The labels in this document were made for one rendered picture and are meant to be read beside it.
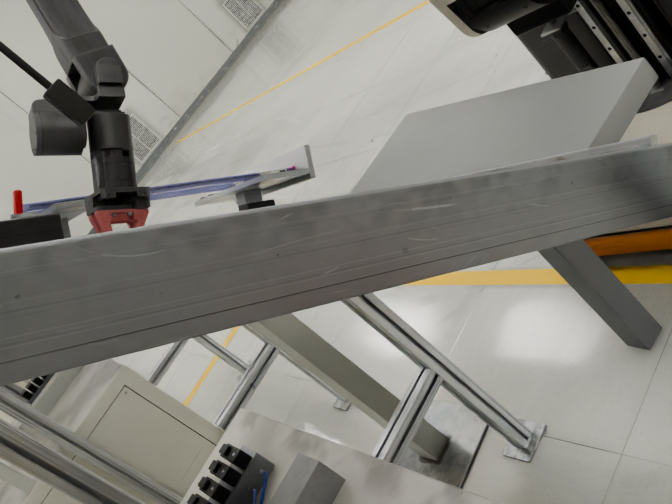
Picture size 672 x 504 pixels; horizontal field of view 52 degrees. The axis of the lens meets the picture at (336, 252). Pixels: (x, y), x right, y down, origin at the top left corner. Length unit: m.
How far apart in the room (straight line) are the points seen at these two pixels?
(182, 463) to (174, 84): 7.61
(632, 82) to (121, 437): 1.43
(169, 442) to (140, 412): 0.12
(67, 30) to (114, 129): 0.15
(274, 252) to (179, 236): 0.06
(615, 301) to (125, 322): 1.18
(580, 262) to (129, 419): 1.17
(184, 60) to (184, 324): 9.03
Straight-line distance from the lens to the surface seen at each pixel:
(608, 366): 1.57
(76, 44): 1.02
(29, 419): 1.80
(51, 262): 0.35
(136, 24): 9.32
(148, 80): 9.15
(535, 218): 0.52
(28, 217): 0.67
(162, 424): 1.92
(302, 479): 0.83
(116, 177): 0.96
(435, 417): 1.78
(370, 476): 0.81
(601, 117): 1.01
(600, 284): 1.41
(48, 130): 0.96
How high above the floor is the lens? 1.10
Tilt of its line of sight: 23 degrees down
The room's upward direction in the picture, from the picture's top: 49 degrees counter-clockwise
